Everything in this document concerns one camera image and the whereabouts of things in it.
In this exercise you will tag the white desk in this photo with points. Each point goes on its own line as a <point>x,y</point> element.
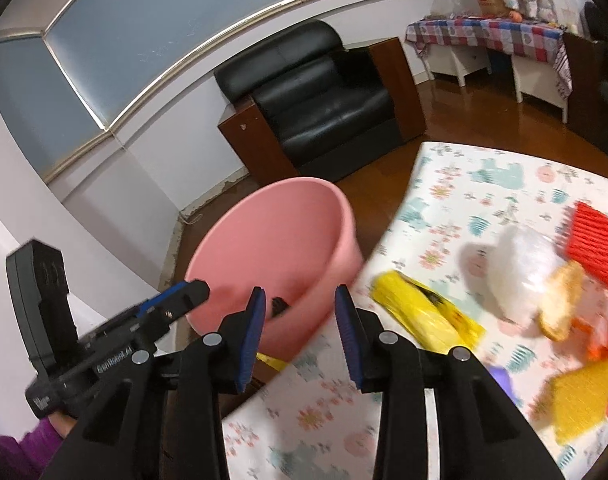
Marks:
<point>534,80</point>

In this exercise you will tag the black leather armchair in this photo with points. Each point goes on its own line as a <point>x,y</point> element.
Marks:
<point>324,100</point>
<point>604,60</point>

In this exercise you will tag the table with checkered cloth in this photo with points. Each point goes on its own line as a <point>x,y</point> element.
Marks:
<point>484,30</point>

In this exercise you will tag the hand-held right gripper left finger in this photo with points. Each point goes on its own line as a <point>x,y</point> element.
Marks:
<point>249,340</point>

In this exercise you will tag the yellow flat packet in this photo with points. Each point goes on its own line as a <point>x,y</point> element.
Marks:
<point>274,361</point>

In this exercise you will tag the orange and clear plastic wrapper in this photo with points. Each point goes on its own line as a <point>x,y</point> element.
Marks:
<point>601,347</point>

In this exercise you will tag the small purple item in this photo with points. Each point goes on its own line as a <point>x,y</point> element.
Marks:
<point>501,380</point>

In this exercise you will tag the tan bread piece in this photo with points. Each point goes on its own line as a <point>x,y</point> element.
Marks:
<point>561,300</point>

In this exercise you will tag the yellow snack packet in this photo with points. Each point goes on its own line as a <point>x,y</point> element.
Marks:
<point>424,310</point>

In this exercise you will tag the pink plastic bucket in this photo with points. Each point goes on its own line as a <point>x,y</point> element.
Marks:
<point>284,240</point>

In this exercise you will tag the person's left forearm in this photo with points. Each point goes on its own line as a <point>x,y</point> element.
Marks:
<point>19,452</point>

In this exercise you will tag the floral tablecloth table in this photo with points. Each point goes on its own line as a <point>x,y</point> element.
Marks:
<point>459,195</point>

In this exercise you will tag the white plastic bag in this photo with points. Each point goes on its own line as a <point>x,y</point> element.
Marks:
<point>519,265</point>

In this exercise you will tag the frosted glass window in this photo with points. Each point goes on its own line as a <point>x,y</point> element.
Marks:
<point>134,35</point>

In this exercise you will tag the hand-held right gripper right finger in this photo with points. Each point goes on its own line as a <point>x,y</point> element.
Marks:
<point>346,340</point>

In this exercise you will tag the clear plastic bag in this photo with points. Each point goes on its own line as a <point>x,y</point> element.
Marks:
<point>446,2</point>

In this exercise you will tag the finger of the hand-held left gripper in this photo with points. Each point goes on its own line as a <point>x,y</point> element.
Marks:
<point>156,304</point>
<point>189,297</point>

